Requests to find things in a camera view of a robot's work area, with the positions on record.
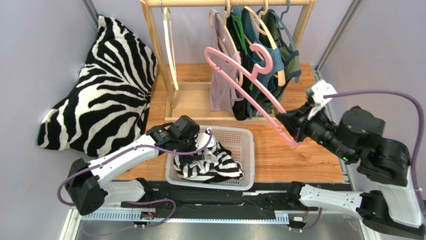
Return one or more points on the black tank top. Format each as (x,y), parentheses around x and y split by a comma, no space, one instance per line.
(211,179)

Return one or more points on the striped tank top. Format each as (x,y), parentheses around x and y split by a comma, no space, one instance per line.
(217,161)

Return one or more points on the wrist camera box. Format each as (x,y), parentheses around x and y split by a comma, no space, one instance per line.
(204,140)
(316,96)

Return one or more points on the wooden clothes rack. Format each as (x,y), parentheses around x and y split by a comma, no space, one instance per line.
(192,98)

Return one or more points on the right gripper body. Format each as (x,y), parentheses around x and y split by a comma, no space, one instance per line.
(302,121)

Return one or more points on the cream hanger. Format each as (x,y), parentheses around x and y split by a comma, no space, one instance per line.
(168,34)

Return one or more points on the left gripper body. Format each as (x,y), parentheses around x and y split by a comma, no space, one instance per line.
(188,145)

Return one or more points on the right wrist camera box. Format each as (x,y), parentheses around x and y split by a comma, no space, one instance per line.
(316,96)

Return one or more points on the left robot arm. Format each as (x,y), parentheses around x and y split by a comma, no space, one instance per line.
(90,185)

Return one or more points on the mauve tank top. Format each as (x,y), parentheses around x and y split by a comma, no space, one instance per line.
(223,95)

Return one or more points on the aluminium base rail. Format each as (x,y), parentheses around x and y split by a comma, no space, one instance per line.
(190,213)

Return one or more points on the white plastic basket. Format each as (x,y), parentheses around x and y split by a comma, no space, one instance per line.
(241,144)

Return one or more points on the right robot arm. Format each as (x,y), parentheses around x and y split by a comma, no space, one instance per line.
(393,208)

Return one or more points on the zebra print blanket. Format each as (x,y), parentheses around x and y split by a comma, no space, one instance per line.
(108,107)

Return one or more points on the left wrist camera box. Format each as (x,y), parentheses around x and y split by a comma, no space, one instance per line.
(204,140)

